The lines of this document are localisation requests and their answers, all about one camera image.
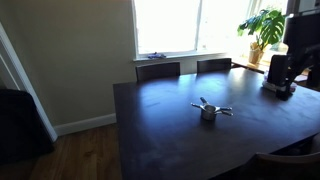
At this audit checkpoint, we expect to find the purple cloth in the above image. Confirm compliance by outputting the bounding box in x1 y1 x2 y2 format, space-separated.
147 51 167 60

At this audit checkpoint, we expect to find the yellow plant pot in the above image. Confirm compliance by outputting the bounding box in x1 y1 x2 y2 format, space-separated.
248 41 265 65

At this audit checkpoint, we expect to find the wooden window bench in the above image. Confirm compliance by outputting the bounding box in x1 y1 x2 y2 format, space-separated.
231 56 270 75

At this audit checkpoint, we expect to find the smallest steel measuring cup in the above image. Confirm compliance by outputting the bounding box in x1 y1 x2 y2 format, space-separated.
199 96 214 110

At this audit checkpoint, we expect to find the white door frame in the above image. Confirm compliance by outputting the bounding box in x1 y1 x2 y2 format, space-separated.
0 22 58 143

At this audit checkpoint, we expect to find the dark wooden dining chair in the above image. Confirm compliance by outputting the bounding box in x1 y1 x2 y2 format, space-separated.
196 57 233 74
134 61 181 83

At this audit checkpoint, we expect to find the half-cup steel measuring cup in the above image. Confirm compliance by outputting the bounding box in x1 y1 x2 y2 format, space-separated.
203 104 233 112

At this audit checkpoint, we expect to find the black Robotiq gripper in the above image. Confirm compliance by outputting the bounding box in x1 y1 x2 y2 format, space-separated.
267 12 320 101

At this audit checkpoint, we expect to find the large white framed window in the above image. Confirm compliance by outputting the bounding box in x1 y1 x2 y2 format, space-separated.
131 0 254 62

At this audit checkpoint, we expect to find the largest steel measuring cup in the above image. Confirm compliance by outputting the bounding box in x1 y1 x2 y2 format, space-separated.
200 104 234 122

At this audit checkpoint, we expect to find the black upholstered chair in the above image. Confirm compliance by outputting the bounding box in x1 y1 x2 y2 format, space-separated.
0 88 55 165

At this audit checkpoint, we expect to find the white baseboard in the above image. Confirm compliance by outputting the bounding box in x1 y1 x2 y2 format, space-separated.
53 113 118 137

